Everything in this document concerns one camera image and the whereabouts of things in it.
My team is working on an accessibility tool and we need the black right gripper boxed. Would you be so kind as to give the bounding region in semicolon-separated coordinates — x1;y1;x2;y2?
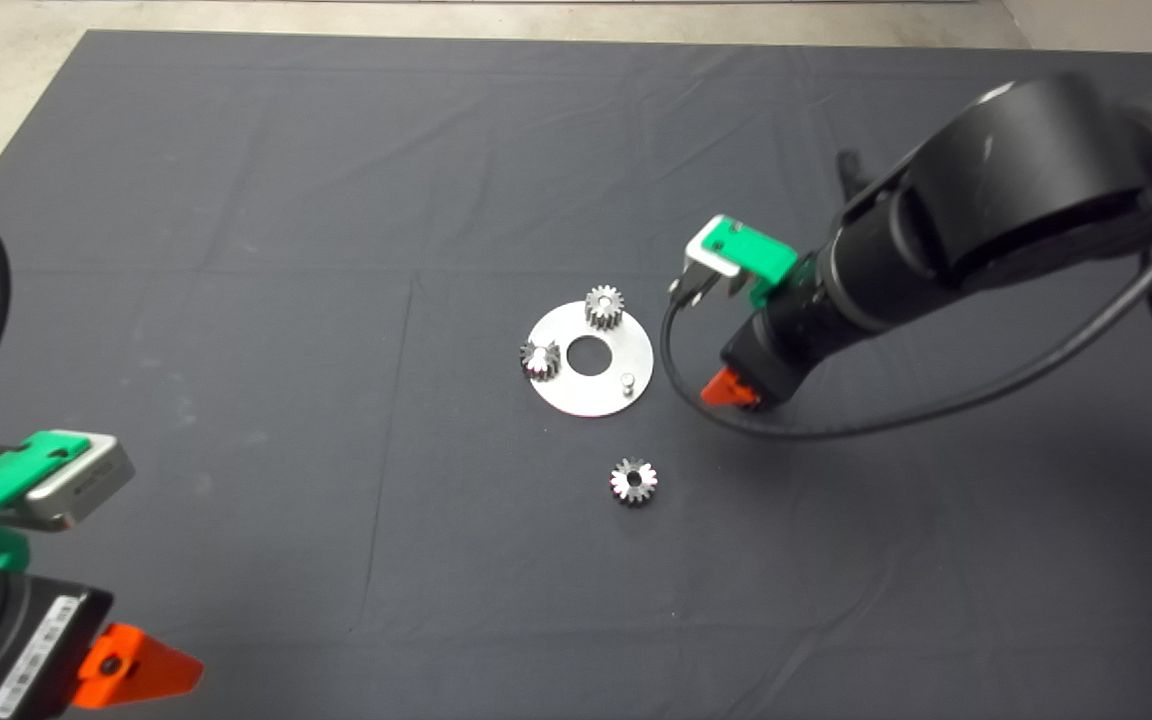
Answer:
701;255;872;411

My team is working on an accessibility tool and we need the small steel spur gear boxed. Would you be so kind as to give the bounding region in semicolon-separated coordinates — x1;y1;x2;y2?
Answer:
609;457;659;506
519;339;563;383
584;285;626;329

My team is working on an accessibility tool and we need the round metal plate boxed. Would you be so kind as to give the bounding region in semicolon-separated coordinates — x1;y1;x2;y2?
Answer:
526;299;655;418

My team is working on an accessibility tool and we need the dark grey table cloth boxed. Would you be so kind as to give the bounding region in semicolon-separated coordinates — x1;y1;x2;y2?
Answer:
0;30;1152;720

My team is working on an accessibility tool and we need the black right camera cable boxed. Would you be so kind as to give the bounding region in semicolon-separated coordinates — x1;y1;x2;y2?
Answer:
658;185;1152;441

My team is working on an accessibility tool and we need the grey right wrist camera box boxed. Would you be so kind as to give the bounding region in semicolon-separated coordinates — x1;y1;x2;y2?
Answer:
684;222;747;299

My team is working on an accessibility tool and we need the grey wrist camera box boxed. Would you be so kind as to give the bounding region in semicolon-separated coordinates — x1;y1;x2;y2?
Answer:
16;432;135;533
684;222;747;299

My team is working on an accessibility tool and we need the green right camera mount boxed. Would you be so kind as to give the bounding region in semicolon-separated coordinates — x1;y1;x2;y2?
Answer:
711;215;799;306

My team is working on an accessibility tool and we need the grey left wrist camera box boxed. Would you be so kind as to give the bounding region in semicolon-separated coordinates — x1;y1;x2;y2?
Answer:
16;432;135;533

